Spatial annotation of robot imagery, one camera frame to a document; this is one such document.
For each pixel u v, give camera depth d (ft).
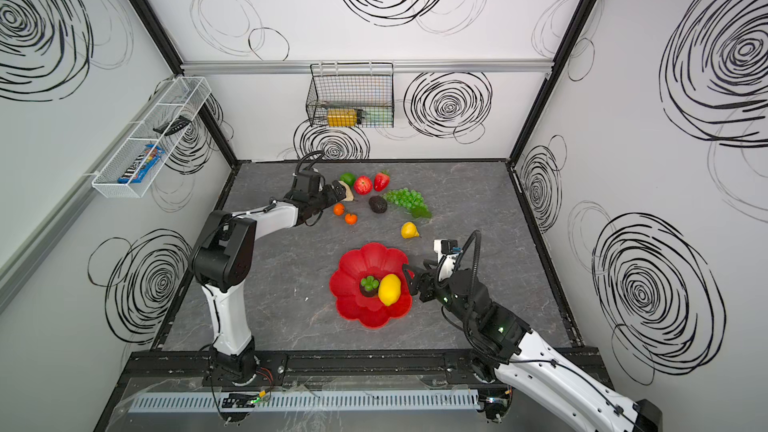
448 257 1.98
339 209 3.34
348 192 3.36
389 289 2.71
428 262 2.48
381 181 3.57
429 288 2.11
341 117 2.86
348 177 3.62
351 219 3.34
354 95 3.24
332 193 2.99
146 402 2.28
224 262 1.73
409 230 3.15
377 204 3.35
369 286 2.71
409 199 3.38
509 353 1.74
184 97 2.99
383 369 2.47
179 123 2.65
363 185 3.45
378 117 2.87
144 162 2.23
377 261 2.99
